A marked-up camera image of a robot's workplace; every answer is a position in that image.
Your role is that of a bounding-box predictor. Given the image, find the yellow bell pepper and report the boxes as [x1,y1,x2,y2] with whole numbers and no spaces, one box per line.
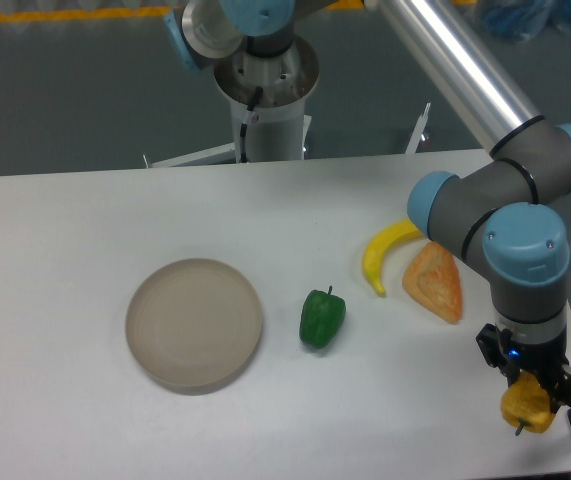
[500,371,555,434]

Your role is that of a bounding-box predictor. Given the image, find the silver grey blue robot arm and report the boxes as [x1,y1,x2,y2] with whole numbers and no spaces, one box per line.
[164,1,571,410]

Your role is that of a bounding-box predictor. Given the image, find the green bell pepper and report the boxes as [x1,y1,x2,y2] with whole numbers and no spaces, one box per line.
[299,286,346,350]

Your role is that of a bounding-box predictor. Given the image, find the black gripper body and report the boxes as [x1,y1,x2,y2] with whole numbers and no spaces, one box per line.
[476,324,571,394]

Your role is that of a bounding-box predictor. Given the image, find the blue plastic bags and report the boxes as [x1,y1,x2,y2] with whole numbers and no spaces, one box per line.
[474,0,571,41]

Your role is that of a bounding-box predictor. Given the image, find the beige round plate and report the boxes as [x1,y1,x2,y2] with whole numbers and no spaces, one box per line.
[125,258,264,395]

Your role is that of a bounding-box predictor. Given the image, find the black cable on pedestal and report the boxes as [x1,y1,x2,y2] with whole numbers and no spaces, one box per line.
[237,86,265,164]

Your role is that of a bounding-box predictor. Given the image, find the orange bread slice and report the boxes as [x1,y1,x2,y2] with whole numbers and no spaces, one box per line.
[402,242,463,324]

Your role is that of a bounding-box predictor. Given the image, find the white frame bracket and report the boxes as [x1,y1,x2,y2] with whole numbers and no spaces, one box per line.
[404,102,431,155]

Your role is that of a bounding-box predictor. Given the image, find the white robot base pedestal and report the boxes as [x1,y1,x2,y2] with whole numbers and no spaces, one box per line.
[149,36,319,168]

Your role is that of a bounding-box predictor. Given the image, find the yellow banana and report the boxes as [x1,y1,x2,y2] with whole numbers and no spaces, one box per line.
[361,218,423,297]

